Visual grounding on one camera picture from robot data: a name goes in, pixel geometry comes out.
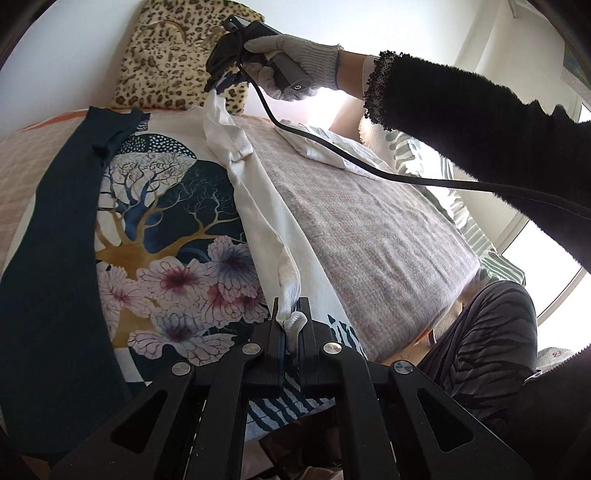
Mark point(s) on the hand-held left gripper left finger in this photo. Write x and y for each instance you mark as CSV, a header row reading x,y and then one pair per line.
x,y
276,355

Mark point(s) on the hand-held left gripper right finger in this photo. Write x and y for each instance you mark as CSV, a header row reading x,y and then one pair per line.
x,y
305,355

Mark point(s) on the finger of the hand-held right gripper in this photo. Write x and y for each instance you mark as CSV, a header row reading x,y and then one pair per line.
x,y
214,79

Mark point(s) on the floral printed garment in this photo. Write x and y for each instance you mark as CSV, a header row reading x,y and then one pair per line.
x,y
184,207

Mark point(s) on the person's right forearm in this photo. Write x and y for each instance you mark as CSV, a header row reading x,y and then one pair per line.
x,y
485,124

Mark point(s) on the person's right hand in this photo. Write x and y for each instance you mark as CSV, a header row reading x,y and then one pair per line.
x,y
300,50

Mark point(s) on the leopard print cushion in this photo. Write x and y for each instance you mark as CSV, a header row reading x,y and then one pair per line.
x,y
171,50

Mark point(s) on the beige checked blanket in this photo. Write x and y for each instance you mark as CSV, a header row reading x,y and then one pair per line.
x,y
369,230

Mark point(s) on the orange bed sheet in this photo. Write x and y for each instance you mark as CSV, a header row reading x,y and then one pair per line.
x,y
62,114

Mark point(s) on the person's leg in striped pants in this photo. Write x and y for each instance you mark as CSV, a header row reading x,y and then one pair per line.
x,y
485,337

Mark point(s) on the green striped pillow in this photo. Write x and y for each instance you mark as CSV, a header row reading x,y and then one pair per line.
x,y
475,235

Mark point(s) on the bright window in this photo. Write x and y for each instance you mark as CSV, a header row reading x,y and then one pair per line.
x,y
545,258

